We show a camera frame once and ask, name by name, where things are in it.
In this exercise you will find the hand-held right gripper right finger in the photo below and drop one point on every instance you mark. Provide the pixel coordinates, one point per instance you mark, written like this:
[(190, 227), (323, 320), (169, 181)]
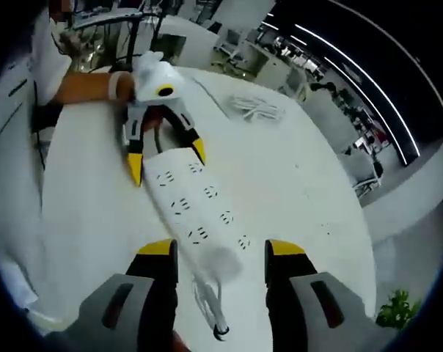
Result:
[(298, 308)]

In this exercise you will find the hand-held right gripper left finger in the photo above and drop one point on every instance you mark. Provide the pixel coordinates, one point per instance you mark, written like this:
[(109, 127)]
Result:
[(141, 311)]

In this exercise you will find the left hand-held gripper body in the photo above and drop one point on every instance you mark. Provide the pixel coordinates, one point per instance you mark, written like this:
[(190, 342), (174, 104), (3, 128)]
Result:
[(155, 78)]

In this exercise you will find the white power strip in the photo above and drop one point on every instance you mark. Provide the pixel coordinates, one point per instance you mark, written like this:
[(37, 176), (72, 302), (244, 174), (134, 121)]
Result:
[(192, 199)]

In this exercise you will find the white charger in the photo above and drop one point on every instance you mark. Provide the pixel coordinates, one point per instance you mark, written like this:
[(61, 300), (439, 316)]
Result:
[(221, 264)]

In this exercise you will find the white desk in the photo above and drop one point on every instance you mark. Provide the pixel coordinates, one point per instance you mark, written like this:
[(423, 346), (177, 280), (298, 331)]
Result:
[(298, 183)]

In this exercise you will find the long ceiling light strip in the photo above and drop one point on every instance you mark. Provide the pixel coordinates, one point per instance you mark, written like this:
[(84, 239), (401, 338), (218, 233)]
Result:
[(372, 80)]

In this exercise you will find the person's left hand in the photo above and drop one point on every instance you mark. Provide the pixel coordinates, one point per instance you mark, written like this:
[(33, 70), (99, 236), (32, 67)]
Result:
[(126, 88)]

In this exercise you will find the person's right hand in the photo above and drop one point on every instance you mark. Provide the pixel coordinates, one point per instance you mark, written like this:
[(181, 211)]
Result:
[(181, 342)]

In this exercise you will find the white mesh office chair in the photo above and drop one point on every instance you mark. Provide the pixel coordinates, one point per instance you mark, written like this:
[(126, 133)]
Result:
[(231, 44), (368, 172)]

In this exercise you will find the potted green plant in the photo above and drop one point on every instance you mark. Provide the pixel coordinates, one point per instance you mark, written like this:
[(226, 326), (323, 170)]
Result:
[(397, 308)]

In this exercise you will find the person's white shirt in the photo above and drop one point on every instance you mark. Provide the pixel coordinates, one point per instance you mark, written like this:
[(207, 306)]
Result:
[(12, 165)]

